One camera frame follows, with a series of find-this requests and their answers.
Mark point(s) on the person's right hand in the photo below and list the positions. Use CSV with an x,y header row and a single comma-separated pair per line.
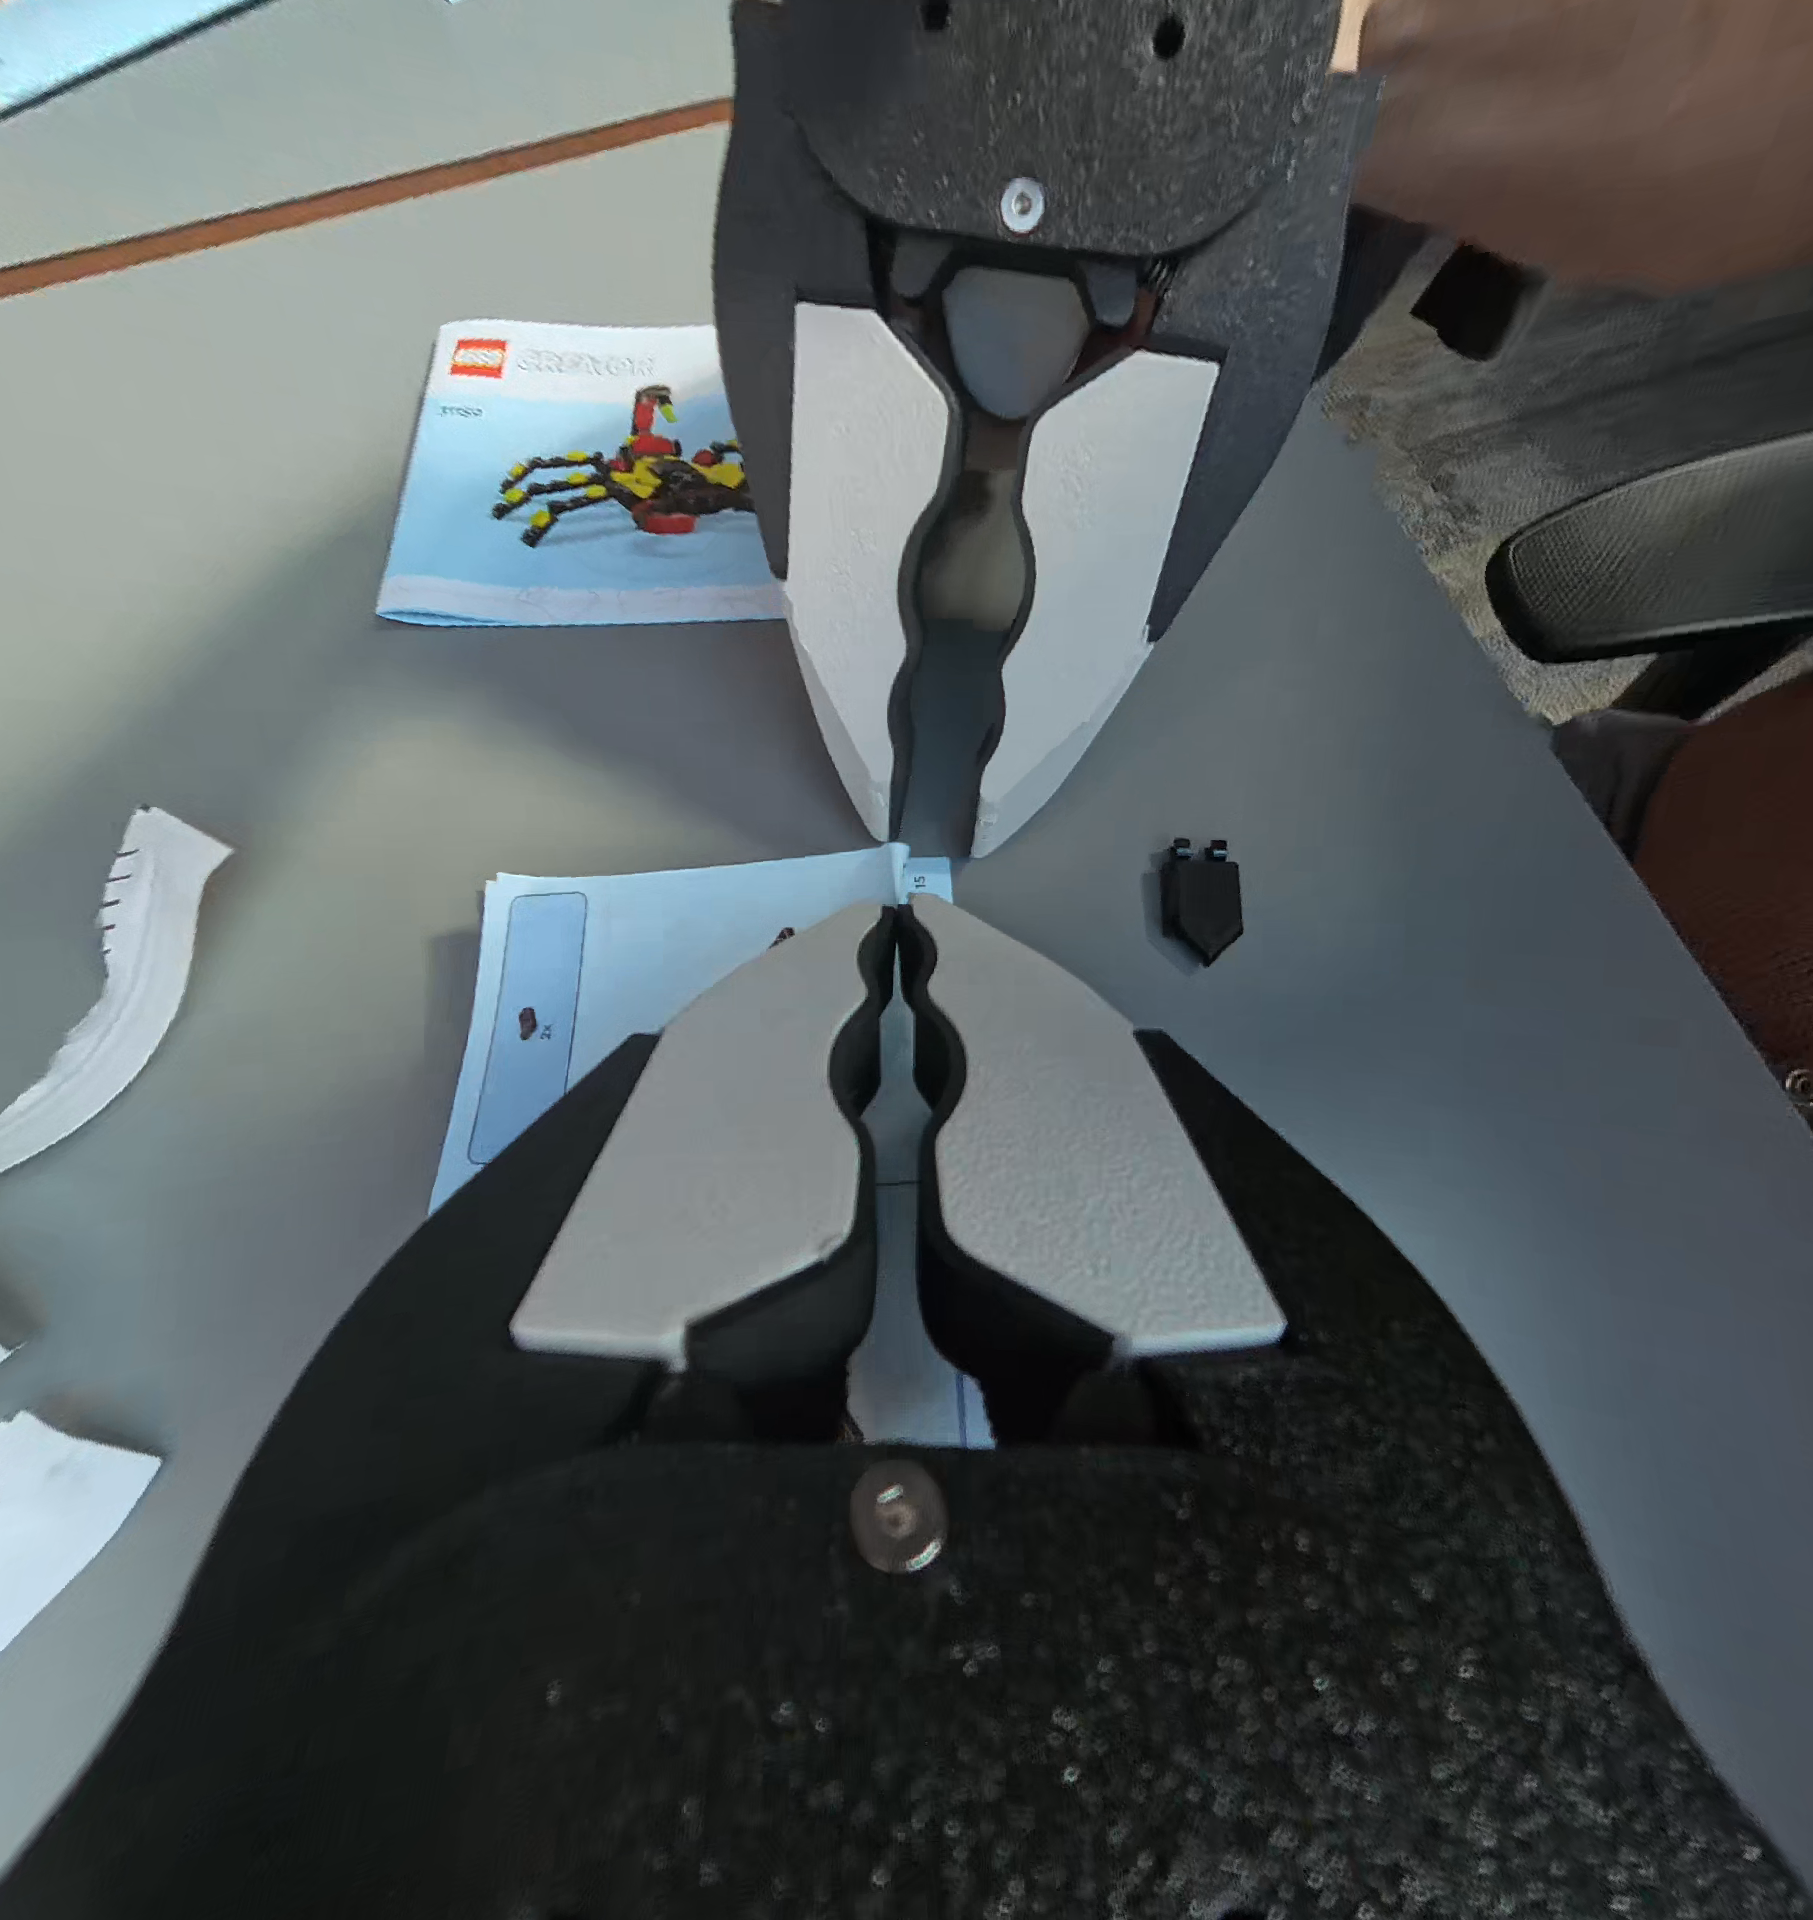
x,y
1596,119

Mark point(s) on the black office chair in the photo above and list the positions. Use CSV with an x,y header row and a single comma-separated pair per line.
x,y
1687,540

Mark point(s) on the torn white paper piece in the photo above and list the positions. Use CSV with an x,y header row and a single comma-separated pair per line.
x,y
22,1516

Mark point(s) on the blue scorpion cover booklet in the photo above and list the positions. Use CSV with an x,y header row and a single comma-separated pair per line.
x,y
546,450

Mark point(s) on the curved torn white paper strip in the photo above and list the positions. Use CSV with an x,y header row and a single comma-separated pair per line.
x,y
127,977

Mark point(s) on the small black toy brick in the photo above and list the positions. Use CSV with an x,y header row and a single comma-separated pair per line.
x,y
1199,901

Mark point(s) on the blue printed paper sheet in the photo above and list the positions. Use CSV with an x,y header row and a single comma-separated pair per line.
x,y
37,53

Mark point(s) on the instruction booklet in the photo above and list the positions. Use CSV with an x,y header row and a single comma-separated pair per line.
x,y
652,946

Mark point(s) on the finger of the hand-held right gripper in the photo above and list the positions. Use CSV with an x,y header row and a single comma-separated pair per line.
x,y
1102,554
847,572

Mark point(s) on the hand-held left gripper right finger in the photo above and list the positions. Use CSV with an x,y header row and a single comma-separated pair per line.
x,y
1088,1156

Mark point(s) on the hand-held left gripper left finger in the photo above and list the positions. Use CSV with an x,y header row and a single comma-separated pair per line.
x,y
726,1140

